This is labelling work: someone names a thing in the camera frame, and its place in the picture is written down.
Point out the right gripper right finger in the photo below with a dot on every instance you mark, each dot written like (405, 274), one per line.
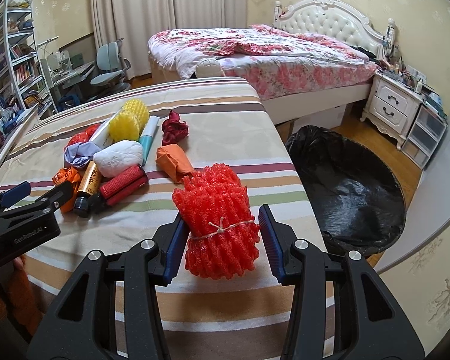
(369, 322)

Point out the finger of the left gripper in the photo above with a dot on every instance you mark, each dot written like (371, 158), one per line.
(14, 195)
(43, 205)

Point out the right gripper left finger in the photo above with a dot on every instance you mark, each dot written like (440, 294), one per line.
(80, 322)

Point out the orange foil wrapper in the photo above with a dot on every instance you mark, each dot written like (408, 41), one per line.
(73, 176)

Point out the gold black bottle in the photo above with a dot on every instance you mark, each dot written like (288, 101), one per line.
(89, 185)

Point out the red cylindrical can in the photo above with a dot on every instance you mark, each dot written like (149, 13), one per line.
(123, 185)

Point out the red plastic bag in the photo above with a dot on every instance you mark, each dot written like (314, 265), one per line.
(83, 137)

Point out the white tissue ball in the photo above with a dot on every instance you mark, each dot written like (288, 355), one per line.
(118, 157)

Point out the orange paper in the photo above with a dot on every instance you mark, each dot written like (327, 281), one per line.
(172, 160)

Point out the red foam net bundle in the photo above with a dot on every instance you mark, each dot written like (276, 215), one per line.
(223, 233)

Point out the black lined trash bin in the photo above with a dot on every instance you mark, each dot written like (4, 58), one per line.
(357, 200)

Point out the lavender crumpled paper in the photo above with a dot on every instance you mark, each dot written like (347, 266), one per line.
(78, 155)

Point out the white black tube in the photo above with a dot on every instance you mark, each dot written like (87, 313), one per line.
(101, 137)

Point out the yellow foam net bundle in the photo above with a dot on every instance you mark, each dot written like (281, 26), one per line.
(129, 122)

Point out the white teal tube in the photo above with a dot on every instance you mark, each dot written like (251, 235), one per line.
(147, 136)

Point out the study desk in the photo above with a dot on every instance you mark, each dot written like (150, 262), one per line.
(58, 72)

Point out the dark red satin cloth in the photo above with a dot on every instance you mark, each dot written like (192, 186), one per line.
(174, 130)

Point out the light blue desk chair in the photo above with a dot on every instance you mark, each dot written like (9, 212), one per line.
(113, 69)

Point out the white bookshelf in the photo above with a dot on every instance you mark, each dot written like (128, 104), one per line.
(22, 83)

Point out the striped bed sheet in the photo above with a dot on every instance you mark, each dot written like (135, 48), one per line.
(245, 317)

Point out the white storage box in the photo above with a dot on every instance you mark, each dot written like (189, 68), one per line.
(330, 118)

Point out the plastic drawer unit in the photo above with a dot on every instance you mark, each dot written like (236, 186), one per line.
(424, 136)

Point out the beige curtains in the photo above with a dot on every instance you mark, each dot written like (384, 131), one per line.
(135, 21)

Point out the white nightstand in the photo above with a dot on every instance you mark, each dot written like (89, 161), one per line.
(391, 107)

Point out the pink floral quilt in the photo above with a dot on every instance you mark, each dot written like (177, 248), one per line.
(274, 62)

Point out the white tufted bed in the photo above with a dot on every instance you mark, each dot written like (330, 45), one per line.
(333, 18)

